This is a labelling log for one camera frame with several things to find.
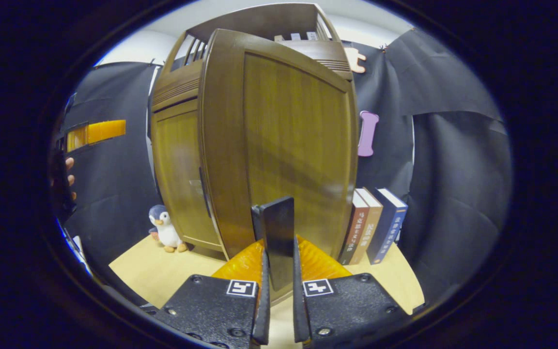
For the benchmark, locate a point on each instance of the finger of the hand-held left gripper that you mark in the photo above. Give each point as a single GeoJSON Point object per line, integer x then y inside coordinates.
{"type": "Point", "coordinates": [107, 131]}

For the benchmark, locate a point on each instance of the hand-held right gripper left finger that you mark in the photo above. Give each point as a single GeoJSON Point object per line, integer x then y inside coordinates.
{"type": "Point", "coordinates": [211, 310]}

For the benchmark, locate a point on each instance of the white book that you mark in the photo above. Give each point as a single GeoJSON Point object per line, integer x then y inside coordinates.
{"type": "Point", "coordinates": [296, 36]}

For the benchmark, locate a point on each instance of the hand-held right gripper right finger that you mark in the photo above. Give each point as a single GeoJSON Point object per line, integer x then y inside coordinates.
{"type": "Point", "coordinates": [351, 305]}

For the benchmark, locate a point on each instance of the wooden double-door shoe cabinet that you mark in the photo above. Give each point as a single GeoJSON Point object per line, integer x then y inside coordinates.
{"type": "Point", "coordinates": [182, 87]}

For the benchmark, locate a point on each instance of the brown book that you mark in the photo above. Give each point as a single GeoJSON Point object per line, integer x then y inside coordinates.
{"type": "Point", "coordinates": [354, 232]}

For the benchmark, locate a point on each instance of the wooden cabinet door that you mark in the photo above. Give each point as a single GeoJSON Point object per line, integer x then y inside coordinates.
{"type": "Point", "coordinates": [298, 145]}
{"type": "Point", "coordinates": [177, 169]}

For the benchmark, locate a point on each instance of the dark blue book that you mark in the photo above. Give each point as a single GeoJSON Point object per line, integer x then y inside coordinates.
{"type": "Point", "coordinates": [388, 228]}

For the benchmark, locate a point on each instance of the black backdrop cloth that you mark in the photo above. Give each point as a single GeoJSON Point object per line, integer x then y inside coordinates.
{"type": "Point", "coordinates": [453, 169]}

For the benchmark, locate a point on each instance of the penguin plush toy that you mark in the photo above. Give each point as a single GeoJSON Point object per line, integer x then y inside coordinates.
{"type": "Point", "coordinates": [166, 230]}

